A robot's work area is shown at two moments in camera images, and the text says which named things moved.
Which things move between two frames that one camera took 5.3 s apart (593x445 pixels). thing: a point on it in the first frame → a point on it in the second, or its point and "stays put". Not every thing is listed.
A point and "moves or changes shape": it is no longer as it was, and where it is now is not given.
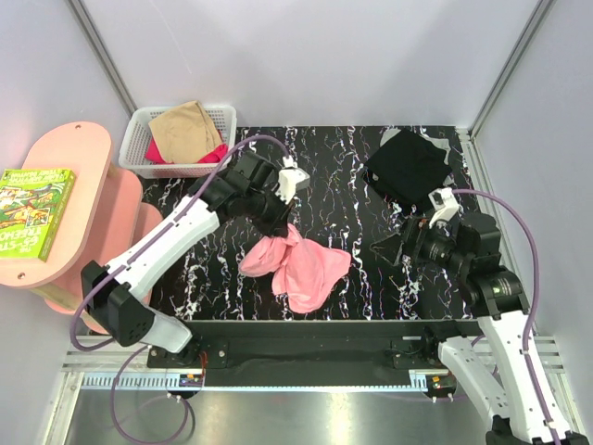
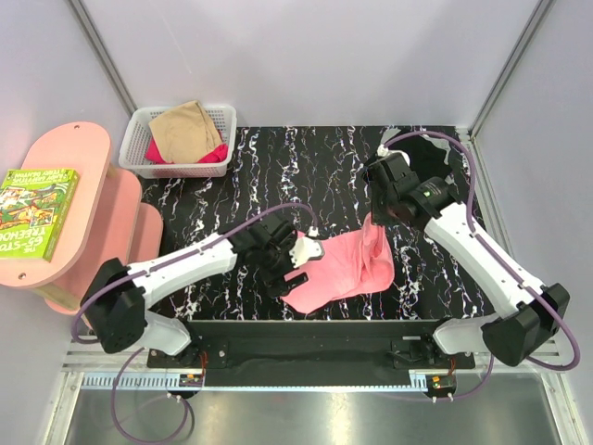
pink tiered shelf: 103,219 stays put
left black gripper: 278,225 → 275,282
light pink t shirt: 304,270 moves or changes shape
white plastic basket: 137,135 stays put
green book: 31,204 stays put
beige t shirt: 183,133 stays put
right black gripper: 415,233 → 378,218
